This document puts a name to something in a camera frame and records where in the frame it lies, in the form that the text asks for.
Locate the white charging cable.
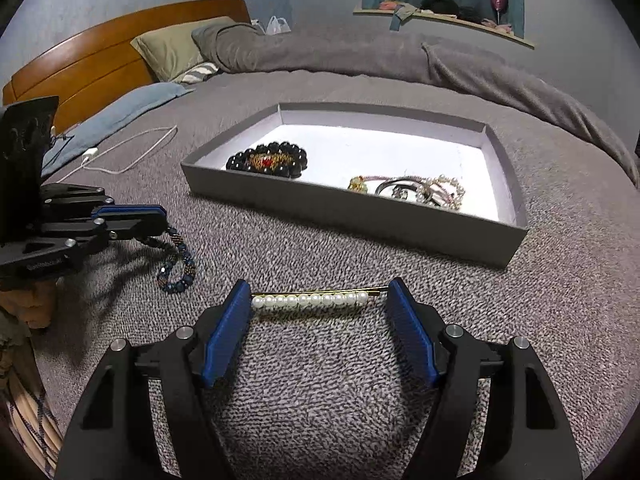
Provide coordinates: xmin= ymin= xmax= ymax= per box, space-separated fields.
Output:
xmin=81 ymin=125 xmax=179 ymax=176

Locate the grey shallow cardboard box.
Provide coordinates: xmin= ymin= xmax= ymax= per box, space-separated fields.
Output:
xmin=180 ymin=102 xmax=530 ymax=270

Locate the pink cord bracelet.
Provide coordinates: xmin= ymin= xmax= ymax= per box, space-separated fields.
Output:
xmin=347 ymin=172 xmax=402 ymax=196

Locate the window sill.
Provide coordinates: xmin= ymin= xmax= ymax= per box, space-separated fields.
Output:
xmin=352 ymin=7 xmax=536 ymax=50

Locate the olive pillow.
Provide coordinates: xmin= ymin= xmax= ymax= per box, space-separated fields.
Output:
xmin=130 ymin=16 xmax=237 ymax=84

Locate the grey speckled bed blanket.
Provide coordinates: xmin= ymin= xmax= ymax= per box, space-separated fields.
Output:
xmin=30 ymin=77 xmax=640 ymax=480

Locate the pearl hair pin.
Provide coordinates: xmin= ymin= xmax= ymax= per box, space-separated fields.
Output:
xmin=250 ymin=285 xmax=391 ymax=311

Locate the white plastic bag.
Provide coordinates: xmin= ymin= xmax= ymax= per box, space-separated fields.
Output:
xmin=250 ymin=16 xmax=291 ymax=37

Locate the blue blanket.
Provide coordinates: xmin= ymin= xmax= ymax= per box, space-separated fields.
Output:
xmin=41 ymin=82 xmax=197 ymax=179

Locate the grey duvet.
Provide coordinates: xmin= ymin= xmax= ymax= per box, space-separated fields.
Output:
xmin=191 ymin=22 xmax=640 ymax=187

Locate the gold red brooch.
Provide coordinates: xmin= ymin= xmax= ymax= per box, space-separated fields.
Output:
xmin=247 ymin=152 xmax=287 ymax=171

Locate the dark bead bracelet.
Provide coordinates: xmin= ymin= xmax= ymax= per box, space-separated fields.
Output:
xmin=225 ymin=141 xmax=309 ymax=180

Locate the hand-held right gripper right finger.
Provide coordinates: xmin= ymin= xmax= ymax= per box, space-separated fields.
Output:
xmin=386 ymin=276 xmax=583 ymax=480

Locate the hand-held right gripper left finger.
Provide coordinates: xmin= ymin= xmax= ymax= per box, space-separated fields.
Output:
xmin=55 ymin=279 xmax=253 ymax=480

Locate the teal strap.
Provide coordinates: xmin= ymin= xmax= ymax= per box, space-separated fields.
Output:
xmin=391 ymin=4 xmax=421 ymax=32

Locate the wooden headboard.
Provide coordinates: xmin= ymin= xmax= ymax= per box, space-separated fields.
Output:
xmin=2 ymin=0 xmax=252 ymax=137

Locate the person's left hand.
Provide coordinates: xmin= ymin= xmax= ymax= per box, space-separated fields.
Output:
xmin=0 ymin=280 xmax=57 ymax=332

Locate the pearl bracelet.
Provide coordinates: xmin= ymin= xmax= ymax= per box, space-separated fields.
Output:
xmin=425 ymin=174 xmax=467 ymax=211

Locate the blue brown bead necklace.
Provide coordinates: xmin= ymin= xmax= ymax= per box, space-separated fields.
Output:
xmin=132 ymin=225 xmax=197 ymax=294

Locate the striped pillow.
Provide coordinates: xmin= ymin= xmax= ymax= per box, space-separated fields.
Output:
xmin=180 ymin=61 xmax=221 ymax=85

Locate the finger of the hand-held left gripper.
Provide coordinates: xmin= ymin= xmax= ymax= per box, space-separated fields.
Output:
xmin=40 ymin=184 xmax=169 ymax=225
xmin=41 ymin=219 xmax=167 ymax=257

